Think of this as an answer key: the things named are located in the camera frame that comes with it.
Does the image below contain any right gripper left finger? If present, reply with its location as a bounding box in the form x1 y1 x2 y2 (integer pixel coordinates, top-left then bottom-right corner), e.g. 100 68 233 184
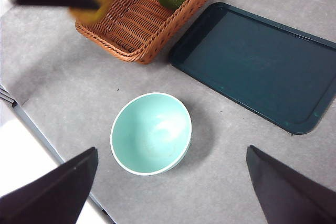
0 147 99 224

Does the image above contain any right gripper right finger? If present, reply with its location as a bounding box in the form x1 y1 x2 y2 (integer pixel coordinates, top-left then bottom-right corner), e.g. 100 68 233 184
246 145 336 224

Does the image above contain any teal ceramic bowl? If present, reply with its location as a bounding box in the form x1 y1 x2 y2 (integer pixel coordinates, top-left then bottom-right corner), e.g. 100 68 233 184
110 92 193 176

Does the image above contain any brown wicker basket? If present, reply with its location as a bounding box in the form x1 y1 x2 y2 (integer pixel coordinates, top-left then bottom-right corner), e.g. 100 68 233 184
75 0 223 65

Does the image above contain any dark green rectangular tray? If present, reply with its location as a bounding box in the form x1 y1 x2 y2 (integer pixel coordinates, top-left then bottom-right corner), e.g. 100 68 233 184
169 2 336 135

